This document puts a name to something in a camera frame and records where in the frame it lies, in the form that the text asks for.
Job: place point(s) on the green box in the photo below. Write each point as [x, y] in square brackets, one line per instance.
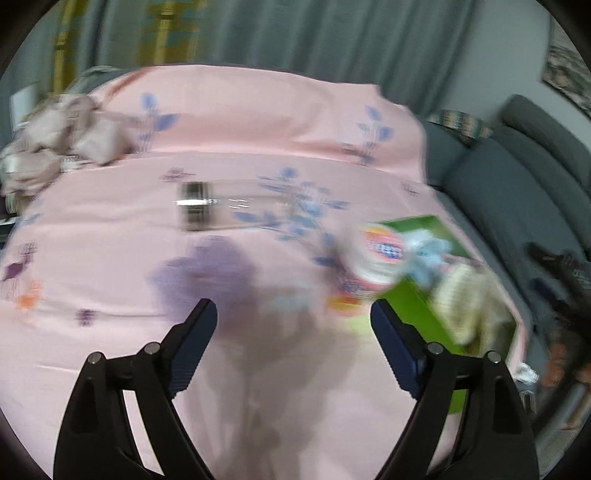
[415, 314]

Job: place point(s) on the pink gum bottle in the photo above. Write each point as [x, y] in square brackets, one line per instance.
[381, 251]

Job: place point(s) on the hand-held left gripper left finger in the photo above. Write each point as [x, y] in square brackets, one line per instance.
[194, 346]

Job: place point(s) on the pink printed bedsheet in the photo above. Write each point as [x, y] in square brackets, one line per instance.
[115, 258]

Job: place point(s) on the light blue plush toy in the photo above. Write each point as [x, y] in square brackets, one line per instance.
[429, 258]

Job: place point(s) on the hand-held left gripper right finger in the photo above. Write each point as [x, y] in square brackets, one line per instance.
[397, 350]

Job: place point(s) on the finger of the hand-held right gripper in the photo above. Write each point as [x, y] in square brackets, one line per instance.
[551, 259]
[549, 295]

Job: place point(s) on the wall picture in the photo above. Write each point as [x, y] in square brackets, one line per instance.
[568, 74]

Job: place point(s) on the grey sofa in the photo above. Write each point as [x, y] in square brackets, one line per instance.
[498, 184]

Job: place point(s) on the purple mesh bath sponge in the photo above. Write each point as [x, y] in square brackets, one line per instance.
[207, 272]

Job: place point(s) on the crumpled beige cloth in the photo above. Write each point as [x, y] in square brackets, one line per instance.
[87, 134]

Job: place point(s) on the yellow and cream towel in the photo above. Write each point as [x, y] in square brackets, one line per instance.
[466, 300]

